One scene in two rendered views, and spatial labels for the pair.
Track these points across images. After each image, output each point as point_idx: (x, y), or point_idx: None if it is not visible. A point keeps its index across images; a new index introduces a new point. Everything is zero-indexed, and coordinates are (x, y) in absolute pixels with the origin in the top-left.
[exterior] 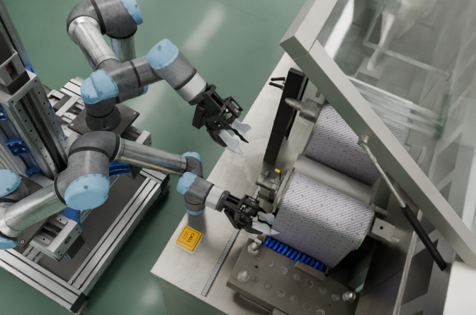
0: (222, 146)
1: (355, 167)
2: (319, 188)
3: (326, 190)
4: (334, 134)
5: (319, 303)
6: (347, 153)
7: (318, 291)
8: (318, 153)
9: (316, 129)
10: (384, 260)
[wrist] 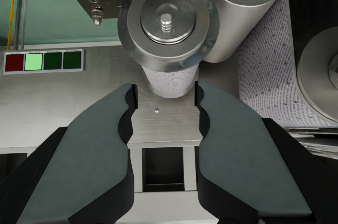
0: (50, 136)
1: (248, 60)
2: (180, 77)
3: (182, 79)
4: (278, 99)
5: None
6: (258, 78)
7: None
8: (274, 26)
9: (296, 90)
10: (145, 88)
